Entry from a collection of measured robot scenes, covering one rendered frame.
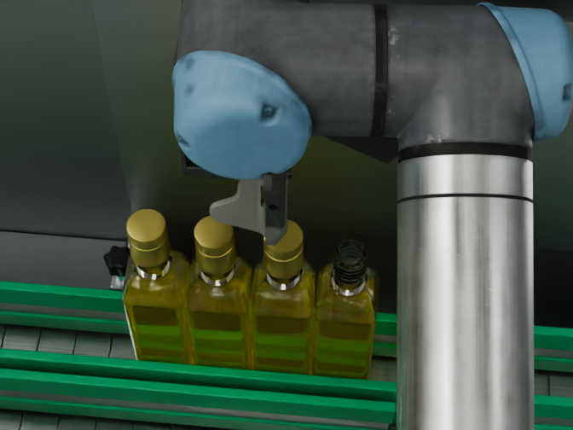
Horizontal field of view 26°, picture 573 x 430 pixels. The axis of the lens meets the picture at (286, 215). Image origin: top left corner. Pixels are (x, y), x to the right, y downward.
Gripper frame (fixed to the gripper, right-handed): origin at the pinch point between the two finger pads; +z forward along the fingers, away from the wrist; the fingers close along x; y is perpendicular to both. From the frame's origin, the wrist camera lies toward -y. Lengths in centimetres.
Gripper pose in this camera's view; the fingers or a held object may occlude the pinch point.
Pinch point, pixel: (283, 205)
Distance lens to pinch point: 100.9
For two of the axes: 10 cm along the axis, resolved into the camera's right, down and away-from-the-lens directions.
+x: -0.8, 8.4, -5.3
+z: 0.0, 5.3, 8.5
